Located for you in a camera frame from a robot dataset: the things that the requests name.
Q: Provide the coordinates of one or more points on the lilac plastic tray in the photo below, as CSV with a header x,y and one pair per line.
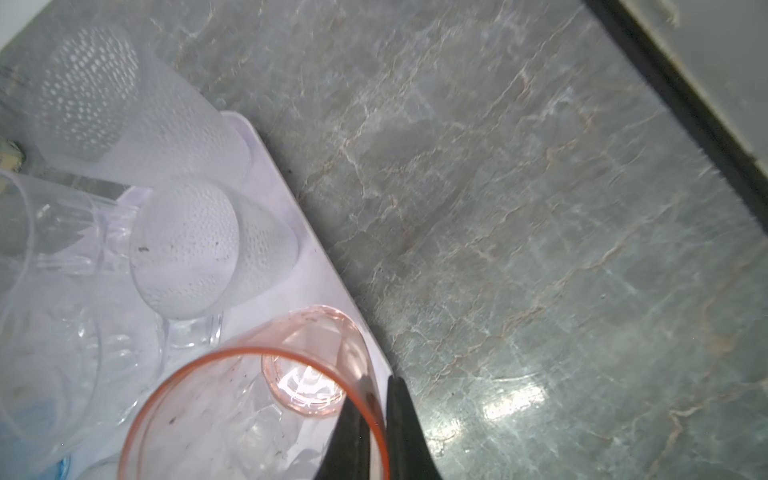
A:
x,y
293,398

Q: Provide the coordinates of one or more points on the blue drinking glass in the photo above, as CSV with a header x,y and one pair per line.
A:
x,y
20,460

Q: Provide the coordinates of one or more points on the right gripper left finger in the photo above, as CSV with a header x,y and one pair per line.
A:
x,y
348,453

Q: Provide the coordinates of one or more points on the frosted dotted glass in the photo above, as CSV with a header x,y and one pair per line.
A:
x,y
199,248
103,106

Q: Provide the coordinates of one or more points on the clear ribbed glass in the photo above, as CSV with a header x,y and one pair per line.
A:
x,y
50,227

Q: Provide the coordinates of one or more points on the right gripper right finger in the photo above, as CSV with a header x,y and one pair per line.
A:
x,y
409,455

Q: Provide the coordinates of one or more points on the pink drinking glass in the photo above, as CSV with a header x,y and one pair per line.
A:
x,y
262,406

